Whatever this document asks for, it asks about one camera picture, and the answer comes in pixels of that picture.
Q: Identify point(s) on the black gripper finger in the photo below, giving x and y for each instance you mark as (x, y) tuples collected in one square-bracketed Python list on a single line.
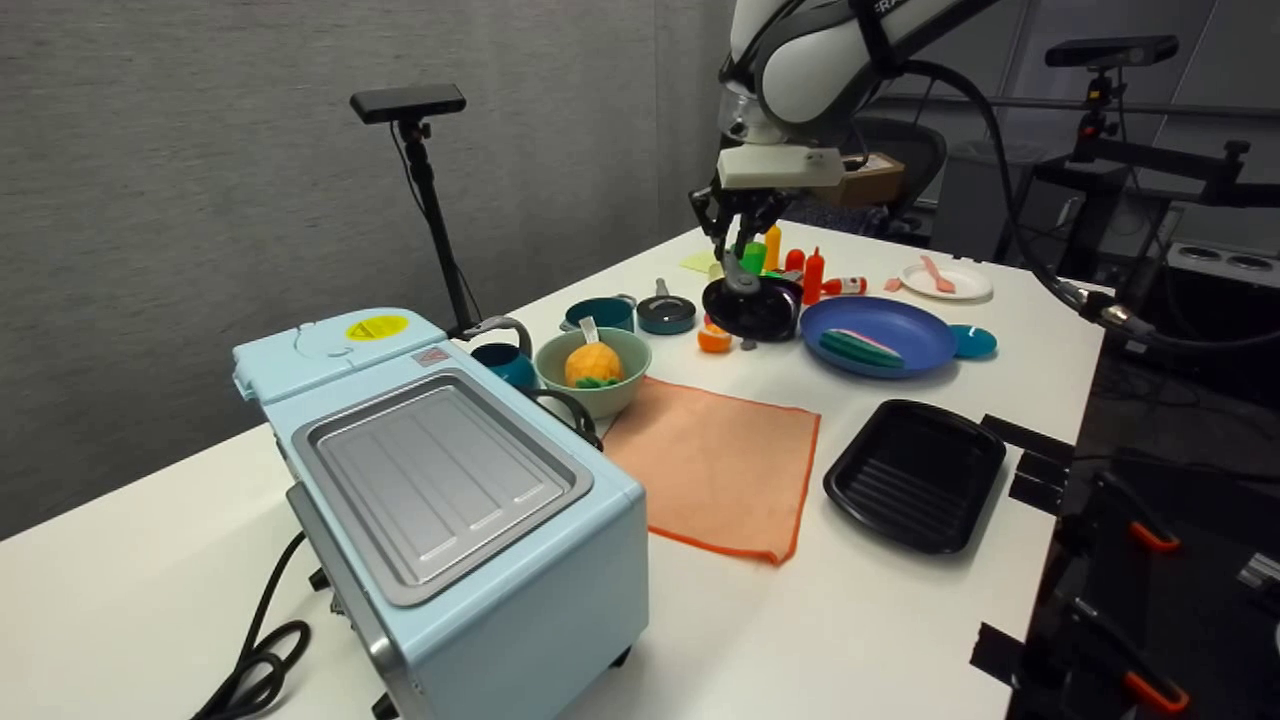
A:
[(752, 237), (726, 246)]

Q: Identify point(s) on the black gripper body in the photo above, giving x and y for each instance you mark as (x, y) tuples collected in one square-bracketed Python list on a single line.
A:
[(734, 215)]

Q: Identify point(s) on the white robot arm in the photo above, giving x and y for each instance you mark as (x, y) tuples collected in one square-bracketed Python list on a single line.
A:
[(791, 87)]

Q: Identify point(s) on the teal small lid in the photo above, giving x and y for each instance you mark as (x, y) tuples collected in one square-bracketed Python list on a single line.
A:
[(972, 340)]

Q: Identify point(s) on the yellow mustard bottle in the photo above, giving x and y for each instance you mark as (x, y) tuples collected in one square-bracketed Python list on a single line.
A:
[(774, 248)]

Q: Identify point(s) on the green translucent cup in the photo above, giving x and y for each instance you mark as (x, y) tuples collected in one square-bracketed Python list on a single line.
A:
[(752, 259)]

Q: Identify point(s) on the pale yellow cutting board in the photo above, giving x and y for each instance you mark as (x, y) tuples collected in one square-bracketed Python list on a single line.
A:
[(700, 264)]

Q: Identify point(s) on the red ketchup bottle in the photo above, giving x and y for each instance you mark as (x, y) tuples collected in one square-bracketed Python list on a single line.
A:
[(813, 279)]

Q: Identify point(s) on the small dark frying pan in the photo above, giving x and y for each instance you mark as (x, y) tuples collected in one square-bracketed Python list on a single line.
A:
[(664, 313)]

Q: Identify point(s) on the orange toy carrot piece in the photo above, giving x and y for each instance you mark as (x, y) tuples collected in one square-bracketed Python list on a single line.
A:
[(715, 340)]

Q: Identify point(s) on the watermelon slice toy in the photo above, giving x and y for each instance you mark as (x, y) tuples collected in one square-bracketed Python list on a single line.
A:
[(858, 344)]

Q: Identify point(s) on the orange toy fruit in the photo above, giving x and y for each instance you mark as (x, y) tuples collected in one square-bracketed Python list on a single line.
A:
[(592, 364)]

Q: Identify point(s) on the white plate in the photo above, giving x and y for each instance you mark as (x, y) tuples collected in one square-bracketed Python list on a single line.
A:
[(944, 282)]

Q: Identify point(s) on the green bowl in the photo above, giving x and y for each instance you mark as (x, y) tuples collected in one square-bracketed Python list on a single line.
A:
[(598, 401)]

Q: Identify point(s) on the blue plate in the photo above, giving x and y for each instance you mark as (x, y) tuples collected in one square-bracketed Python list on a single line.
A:
[(917, 339)]

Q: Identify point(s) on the orange cloth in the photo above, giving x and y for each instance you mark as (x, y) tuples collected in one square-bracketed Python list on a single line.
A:
[(723, 475)]

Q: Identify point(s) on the teal cup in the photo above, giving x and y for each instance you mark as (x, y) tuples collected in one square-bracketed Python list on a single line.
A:
[(505, 350)]

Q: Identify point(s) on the black grill tray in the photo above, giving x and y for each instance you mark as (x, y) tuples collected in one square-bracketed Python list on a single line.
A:
[(917, 479)]

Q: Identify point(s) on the light blue toaster oven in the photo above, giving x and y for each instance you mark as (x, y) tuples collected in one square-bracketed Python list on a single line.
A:
[(487, 555)]

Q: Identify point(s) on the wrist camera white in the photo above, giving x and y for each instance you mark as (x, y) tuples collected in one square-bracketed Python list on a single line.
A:
[(777, 167)]

